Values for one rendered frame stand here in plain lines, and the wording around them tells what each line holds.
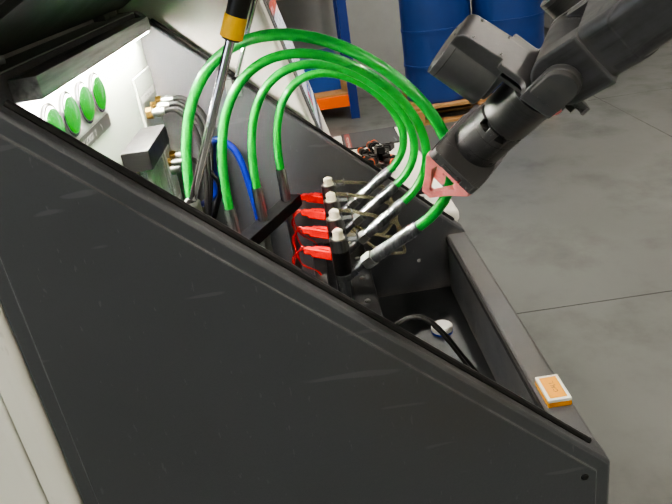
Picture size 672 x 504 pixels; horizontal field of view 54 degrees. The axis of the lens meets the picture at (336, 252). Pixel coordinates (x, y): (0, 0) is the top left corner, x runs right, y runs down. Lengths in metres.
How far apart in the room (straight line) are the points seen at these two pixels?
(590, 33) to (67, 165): 0.45
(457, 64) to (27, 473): 0.60
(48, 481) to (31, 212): 0.30
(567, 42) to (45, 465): 0.65
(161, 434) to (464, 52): 0.48
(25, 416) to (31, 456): 0.05
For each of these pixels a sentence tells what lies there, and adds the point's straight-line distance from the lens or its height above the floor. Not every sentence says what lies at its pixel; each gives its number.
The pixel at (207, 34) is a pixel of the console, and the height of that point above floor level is 1.39.
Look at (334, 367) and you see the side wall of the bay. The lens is 0.67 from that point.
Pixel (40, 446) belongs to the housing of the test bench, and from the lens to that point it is 0.76.
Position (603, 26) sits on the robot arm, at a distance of 0.61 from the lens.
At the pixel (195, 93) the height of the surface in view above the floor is 1.36.
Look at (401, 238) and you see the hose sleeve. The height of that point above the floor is 1.16.
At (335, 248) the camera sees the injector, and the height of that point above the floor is 1.11.
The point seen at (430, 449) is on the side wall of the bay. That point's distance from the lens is 0.75.
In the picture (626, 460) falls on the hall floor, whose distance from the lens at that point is 2.24.
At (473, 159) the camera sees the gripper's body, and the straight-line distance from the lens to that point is 0.74.
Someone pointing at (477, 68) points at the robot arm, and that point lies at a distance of 0.68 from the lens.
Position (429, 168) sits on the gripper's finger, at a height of 1.26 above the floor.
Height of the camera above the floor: 1.52
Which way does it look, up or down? 25 degrees down
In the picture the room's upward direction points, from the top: 9 degrees counter-clockwise
